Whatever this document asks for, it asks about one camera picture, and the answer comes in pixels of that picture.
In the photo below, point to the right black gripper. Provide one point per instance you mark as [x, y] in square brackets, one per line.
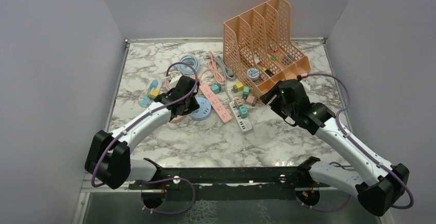
[267, 97]

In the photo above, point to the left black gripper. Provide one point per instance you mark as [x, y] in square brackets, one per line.
[194, 106]

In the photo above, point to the teal plug adapter front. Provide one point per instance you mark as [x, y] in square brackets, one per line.
[243, 111]

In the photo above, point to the teal plug adapter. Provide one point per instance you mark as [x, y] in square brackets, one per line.
[216, 88]
[243, 111]

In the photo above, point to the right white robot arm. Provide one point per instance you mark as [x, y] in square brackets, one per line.
[375, 182]

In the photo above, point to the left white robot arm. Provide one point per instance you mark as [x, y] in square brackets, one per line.
[109, 157]

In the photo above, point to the teal plug adapter behind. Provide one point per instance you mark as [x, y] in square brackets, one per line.
[216, 88]

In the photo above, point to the yellow plug adapter left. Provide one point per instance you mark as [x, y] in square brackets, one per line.
[153, 94]

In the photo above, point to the yellow plug adapter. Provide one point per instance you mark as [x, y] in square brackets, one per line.
[238, 87]
[153, 94]

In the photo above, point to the dark green plug adapter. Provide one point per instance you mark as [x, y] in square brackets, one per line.
[245, 92]

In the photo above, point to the yellow plug adapter centre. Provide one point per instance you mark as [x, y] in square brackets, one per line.
[238, 87]

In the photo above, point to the pink round power strip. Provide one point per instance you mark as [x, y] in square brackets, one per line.
[177, 119]

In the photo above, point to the blue round power strip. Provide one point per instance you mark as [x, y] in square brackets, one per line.
[204, 110]

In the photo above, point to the blue oval power strip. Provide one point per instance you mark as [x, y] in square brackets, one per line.
[144, 100]

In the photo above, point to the blue patterned round tin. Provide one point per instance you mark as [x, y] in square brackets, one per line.
[253, 74]

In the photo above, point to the white power strip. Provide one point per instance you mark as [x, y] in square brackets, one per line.
[244, 124]

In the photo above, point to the orange mesh file organizer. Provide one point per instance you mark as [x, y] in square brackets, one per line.
[260, 38]

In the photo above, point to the black mounting rail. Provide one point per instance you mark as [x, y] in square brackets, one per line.
[227, 183]

